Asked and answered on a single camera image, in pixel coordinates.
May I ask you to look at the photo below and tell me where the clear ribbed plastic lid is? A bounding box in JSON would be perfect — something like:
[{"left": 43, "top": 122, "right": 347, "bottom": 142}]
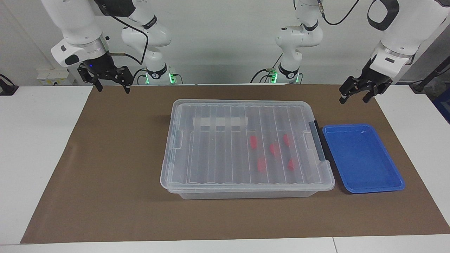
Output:
[{"left": 160, "top": 99, "right": 335, "bottom": 192}]

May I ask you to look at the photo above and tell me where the blue plastic tray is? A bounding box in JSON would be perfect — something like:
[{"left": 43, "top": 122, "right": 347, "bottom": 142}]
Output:
[{"left": 322, "top": 123, "right": 406, "bottom": 194}]

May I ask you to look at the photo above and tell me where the clear plastic storage box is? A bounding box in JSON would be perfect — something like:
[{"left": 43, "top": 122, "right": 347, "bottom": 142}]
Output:
[{"left": 160, "top": 100, "right": 335, "bottom": 200}]

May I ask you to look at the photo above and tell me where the black stand pole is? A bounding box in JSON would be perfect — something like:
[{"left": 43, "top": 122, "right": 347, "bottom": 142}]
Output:
[{"left": 410, "top": 56, "right": 450, "bottom": 93}]

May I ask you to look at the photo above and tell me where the blue crate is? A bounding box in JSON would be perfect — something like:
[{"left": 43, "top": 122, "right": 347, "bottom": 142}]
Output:
[{"left": 432, "top": 88, "right": 450, "bottom": 124}]

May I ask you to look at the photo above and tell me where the brown table mat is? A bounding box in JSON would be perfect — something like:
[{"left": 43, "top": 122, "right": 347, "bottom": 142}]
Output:
[{"left": 20, "top": 84, "right": 450, "bottom": 244}]

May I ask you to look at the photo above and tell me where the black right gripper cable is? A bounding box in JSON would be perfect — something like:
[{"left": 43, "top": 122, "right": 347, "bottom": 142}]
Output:
[{"left": 93, "top": 0, "right": 150, "bottom": 66}]

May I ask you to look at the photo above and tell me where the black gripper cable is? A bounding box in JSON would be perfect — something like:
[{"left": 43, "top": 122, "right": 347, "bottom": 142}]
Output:
[
  {"left": 93, "top": 0, "right": 150, "bottom": 66},
  {"left": 316, "top": 0, "right": 362, "bottom": 27}
]

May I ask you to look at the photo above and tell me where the black base cable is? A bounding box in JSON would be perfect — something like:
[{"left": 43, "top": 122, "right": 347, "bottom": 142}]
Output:
[
  {"left": 131, "top": 68, "right": 147, "bottom": 85},
  {"left": 250, "top": 53, "right": 283, "bottom": 84}
]

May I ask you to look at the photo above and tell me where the white wall socket strip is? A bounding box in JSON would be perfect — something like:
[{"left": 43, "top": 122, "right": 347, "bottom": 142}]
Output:
[{"left": 37, "top": 68, "right": 76, "bottom": 86}]

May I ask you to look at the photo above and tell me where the black box latch handle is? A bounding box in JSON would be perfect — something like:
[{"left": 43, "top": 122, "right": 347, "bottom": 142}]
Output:
[{"left": 309, "top": 120, "right": 331, "bottom": 163}]

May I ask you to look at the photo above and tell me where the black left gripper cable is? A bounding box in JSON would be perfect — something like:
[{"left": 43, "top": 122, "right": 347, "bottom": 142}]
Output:
[{"left": 316, "top": 0, "right": 362, "bottom": 27}]

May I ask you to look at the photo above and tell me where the black clamp mount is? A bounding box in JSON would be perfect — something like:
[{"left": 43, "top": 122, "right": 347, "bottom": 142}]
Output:
[{"left": 0, "top": 74, "right": 19, "bottom": 96}]

